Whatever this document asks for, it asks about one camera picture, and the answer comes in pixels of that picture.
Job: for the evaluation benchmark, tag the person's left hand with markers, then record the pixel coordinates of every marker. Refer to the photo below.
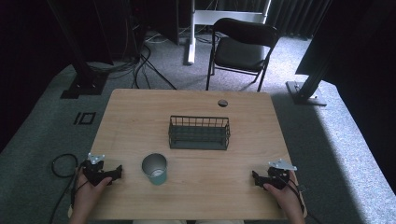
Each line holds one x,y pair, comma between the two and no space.
90,194

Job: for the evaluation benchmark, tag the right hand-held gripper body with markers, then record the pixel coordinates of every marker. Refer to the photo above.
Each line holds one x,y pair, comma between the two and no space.
279,175

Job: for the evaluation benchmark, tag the black metal stand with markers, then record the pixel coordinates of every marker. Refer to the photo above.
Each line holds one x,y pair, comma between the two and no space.
81,62
311,81

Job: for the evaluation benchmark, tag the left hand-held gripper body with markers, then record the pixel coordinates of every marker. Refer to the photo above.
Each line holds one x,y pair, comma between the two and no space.
93,172

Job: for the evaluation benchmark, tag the black folding chair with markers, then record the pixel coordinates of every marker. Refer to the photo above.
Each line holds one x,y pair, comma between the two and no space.
241,49

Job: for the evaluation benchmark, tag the white desk frame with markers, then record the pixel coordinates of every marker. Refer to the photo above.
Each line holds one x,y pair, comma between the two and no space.
214,21

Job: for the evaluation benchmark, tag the person's right hand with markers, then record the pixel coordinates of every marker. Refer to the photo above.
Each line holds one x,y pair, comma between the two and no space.
286,199

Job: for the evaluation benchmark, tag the teal metal cup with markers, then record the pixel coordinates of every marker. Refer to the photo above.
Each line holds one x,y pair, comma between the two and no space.
155,170

